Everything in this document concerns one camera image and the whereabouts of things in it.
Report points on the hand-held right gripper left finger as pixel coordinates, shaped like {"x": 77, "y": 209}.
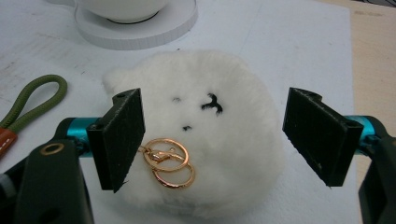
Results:
{"x": 116, "y": 143}

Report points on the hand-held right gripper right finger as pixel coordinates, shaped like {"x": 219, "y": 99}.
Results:
{"x": 320, "y": 137}

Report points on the white round base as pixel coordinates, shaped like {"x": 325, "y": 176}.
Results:
{"x": 137, "y": 29}

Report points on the white bowl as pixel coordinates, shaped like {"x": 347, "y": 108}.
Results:
{"x": 121, "y": 9}

